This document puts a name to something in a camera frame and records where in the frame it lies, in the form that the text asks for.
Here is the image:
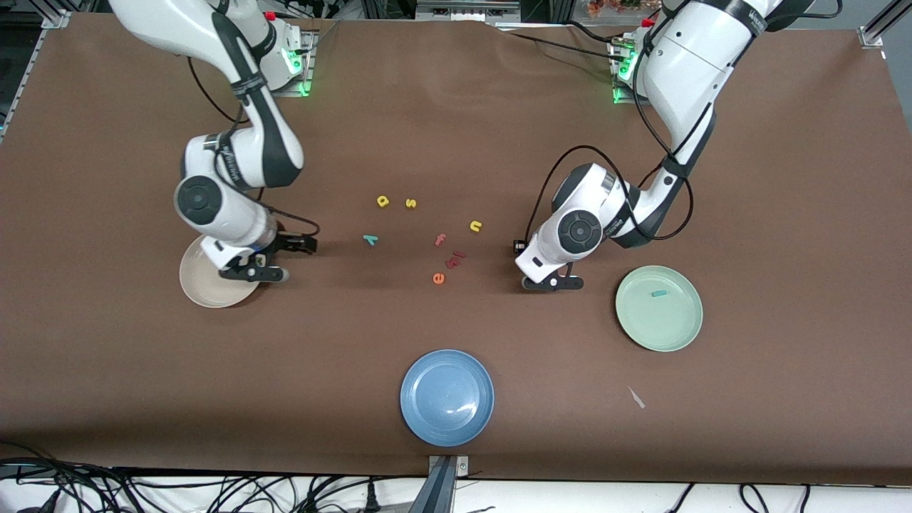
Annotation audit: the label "beige brown plate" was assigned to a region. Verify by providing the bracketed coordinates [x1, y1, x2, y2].
[179, 235, 275, 309]

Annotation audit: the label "brown table cover sheet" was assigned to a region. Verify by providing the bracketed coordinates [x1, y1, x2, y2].
[0, 13, 912, 487]

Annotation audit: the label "pale green plate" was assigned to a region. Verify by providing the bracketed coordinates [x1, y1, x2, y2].
[616, 265, 704, 353]

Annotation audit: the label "blue plate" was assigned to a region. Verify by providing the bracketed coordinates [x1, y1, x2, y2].
[400, 348, 495, 448]

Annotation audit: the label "grey metal box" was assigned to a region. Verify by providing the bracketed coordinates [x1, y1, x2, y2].
[415, 0, 521, 22]

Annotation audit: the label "orange dried flowers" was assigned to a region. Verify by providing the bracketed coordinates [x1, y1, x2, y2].
[588, 0, 660, 19]

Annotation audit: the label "black cable on table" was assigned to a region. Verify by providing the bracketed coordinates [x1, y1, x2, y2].
[507, 30, 628, 61]
[563, 20, 622, 45]

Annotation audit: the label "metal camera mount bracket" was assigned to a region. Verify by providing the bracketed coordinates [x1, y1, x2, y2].
[410, 455, 471, 513]

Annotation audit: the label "aluminium frame rail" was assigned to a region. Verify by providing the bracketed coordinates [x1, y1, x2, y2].
[0, 9, 72, 143]
[859, 0, 912, 51]

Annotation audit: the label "tangled black cables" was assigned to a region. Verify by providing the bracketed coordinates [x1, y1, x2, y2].
[0, 440, 428, 513]

